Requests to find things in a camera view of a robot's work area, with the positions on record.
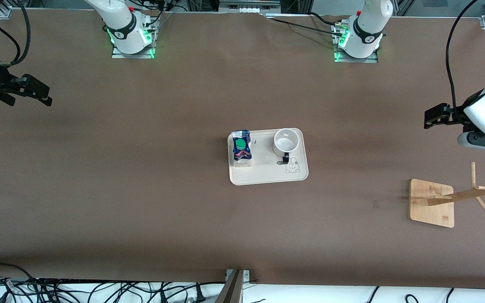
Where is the small metal bracket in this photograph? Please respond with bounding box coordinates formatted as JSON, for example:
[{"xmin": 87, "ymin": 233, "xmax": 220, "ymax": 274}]
[{"xmin": 226, "ymin": 269, "xmax": 250, "ymax": 282}]

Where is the black base cable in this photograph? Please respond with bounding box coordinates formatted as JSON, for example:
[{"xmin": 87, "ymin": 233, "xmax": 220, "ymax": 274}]
[
  {"xmin": 268, "ymin": 16, "xmax": 344, "ymax": 37},
  {"xmin": 141, "ymin": 0, "xmax": 176, "ymax": 31},
  {"xmin": 308, "ymin": 12, "xmax": 340, "ymax": 27}
]

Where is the aluminium profile bar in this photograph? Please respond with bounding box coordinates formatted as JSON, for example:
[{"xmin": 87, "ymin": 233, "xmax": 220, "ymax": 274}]
[{"xmin": 215, "ymin": 269, "xmax": 245, "ymax": 303}]

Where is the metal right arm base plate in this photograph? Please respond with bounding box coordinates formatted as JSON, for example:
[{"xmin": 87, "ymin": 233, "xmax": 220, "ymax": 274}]
[{"xmin": 111, "ymin": 17, "xmax": 155, "ymax": 59}]

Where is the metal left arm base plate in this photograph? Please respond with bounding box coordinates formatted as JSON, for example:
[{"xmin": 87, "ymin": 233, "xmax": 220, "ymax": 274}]
[{"xmin": 333, "ymin": 23, "xmax": 378, "ymax": 64}]

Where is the blue white milk carton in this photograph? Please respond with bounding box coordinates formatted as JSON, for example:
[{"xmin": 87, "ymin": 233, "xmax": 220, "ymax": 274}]
[{"xmin": 231, "ymin": 130, "xmax": 253, "ymax": 167}]

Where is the white smiley face cup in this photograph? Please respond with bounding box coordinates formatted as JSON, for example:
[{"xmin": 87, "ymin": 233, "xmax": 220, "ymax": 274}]
[{"xmin": 273, "ymin": 128, "xmax": 301, "ymax": 165}]

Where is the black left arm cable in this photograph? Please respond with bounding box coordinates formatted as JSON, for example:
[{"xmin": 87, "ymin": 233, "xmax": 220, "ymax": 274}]
[{"xmin": 445, "ymin": 0, "xmax": 479, "ymax": 114}]

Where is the cream rabbit print tray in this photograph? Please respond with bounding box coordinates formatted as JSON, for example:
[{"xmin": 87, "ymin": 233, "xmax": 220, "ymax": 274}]
[{"xmin": 227, "ymin": 128, "xmax": 309, "ymax": 186}]

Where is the grey power strip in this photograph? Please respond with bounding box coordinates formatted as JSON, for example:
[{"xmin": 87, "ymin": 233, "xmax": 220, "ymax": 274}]
[{"xmin": 219, "ymin": 0, "xmax": 282, "ymax": 15}]

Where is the wooden mug stand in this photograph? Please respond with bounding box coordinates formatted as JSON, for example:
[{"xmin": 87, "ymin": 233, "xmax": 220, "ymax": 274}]
[{"xmin": 409, "ymin": 162, "xmax": 485, "ymax": 229}]

